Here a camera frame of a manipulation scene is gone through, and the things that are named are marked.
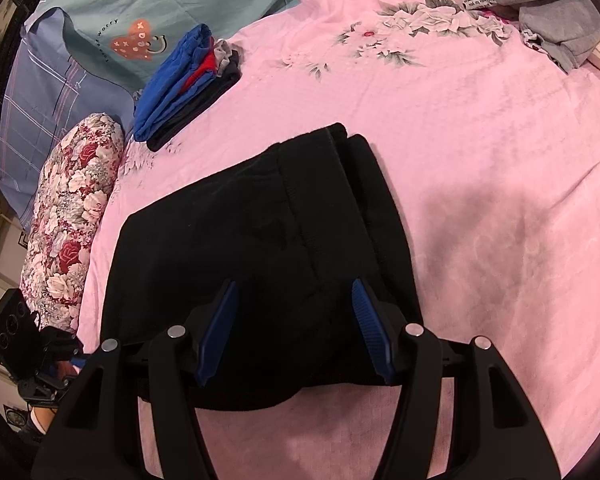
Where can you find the grey sweatshirt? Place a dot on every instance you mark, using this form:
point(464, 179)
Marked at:
point(555, 20)

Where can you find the pink floral blanket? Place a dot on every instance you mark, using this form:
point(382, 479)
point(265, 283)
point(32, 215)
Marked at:
point(480, 160)

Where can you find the teal printed bed sheet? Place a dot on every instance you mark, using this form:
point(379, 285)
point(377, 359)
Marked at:
point(190, 0)

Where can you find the blue plaid cloth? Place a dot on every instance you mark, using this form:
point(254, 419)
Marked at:
point(45, 110)

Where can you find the red floral pillow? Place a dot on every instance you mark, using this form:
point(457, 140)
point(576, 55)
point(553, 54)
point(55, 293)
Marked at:
point(72, 210)

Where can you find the person's left forearm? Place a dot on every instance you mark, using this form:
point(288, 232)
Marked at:
point(39, 419)

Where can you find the folded dark navy garment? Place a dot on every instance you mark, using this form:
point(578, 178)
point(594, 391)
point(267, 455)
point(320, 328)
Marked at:
point(200, 97)

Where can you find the black pants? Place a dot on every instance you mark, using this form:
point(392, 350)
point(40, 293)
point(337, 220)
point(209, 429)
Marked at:
point(260, 240)

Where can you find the folded red garment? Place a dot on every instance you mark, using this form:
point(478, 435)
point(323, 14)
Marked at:
point(200, 72)

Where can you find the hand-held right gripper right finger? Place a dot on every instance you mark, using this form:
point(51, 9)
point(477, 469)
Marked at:
point(370, 330)

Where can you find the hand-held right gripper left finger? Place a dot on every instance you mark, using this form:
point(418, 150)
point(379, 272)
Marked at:
point(215, 335)

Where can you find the small folded grey garment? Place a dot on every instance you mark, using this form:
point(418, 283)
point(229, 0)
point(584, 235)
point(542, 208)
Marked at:
point(223, 55)

